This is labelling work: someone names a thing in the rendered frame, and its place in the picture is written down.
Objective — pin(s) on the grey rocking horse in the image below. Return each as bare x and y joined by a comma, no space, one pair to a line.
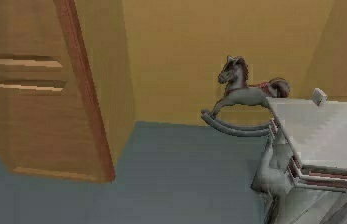
239,93

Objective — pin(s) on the small white box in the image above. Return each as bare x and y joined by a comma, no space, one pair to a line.
319,96

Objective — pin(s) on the brown wooden cupboard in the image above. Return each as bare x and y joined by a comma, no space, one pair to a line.
41,110

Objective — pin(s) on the grey chair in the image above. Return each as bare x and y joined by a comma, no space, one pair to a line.
277,173

